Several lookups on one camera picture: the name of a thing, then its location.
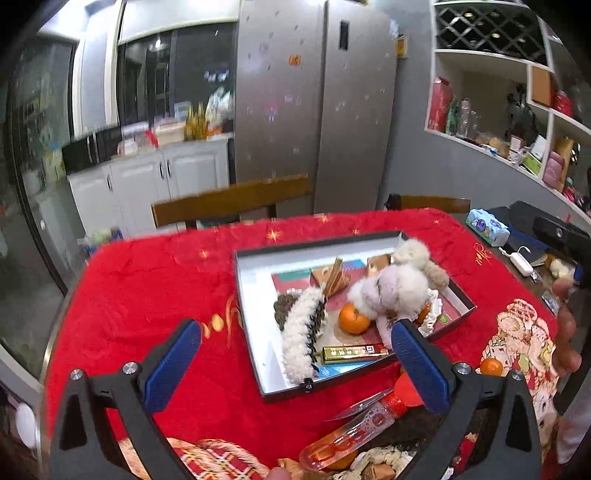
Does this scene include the red box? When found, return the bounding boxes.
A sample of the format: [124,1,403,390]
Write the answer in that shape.
[427,77,454,133]

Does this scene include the pink fluffy plush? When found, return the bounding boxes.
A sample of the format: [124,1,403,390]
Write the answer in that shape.
[347,264,434,320]

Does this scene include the colourful card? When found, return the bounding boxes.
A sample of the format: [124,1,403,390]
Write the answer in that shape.
[270,259,370,297]

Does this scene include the blue tissue pack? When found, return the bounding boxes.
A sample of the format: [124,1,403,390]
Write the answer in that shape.
[465,208,510,248]

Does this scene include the gold lighter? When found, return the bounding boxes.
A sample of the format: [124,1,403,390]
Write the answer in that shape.
[321,344,389,366]

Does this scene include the white plastic bag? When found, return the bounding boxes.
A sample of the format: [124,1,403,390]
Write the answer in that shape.
[205,87,234,136]

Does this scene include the silver refrigerator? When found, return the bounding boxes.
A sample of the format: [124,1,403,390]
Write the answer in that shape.
[235,0,399,216]

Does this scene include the wooden chair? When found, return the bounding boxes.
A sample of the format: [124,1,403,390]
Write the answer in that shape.
[387,194,472,216]
[151,174,310,230]

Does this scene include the wooden chair back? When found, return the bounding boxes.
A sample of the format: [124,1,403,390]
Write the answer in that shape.
[151,174,310,230]

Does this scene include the white shelf unit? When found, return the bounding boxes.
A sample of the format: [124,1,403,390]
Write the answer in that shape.
[424,0,591,224]

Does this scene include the brown paper packets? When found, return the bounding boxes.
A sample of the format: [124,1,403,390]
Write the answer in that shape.
[310,257,357,297]

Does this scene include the brown knit scrunchie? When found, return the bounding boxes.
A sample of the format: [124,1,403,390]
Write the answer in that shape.
[274,293,302,329]

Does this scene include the pink bag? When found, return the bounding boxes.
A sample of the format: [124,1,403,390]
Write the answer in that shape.
[542,151,567,191]

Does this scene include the large red lighter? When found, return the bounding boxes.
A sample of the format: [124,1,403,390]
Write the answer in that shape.
[299,373,423,470]

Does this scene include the white kitchen cabinet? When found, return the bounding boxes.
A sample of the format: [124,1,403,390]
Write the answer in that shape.
[68,137,230,241]

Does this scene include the white lace scrunchie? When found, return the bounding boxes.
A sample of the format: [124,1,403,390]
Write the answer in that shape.
[417,290,445,336]

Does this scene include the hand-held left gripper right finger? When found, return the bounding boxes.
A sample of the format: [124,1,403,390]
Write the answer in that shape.
[390,318,543,480]

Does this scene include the black box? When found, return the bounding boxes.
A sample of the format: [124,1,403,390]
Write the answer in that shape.
[233,231,477,404]

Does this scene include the red printed blanket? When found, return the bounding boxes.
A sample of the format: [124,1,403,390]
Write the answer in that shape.
[44,208,561,480]

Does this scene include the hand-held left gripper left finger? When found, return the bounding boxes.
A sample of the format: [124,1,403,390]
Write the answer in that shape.
[48,318,204,480]

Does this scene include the clear plastic packet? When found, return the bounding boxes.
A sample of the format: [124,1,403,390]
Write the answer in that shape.
[323,389,394,422]

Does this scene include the person's right forearm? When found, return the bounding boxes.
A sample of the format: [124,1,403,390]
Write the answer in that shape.
[555,392,591,464]

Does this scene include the beige plush bear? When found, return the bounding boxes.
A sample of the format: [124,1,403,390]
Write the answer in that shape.
[392,238,451,290]

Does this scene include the black microwave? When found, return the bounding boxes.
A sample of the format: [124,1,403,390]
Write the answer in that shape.
[61,126,123,175]

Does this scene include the cream lace scrunchie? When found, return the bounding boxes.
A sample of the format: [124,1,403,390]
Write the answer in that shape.
[348,446,415,475]

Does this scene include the white fuzzy hair claw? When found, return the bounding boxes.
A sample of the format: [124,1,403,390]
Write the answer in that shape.
[281,285,331,389]

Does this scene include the white charger with cable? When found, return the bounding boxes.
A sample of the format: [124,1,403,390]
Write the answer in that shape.
[498,246,540,278]

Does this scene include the person's right hand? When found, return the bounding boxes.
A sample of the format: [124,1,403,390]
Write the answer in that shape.
[551,278,583,377]

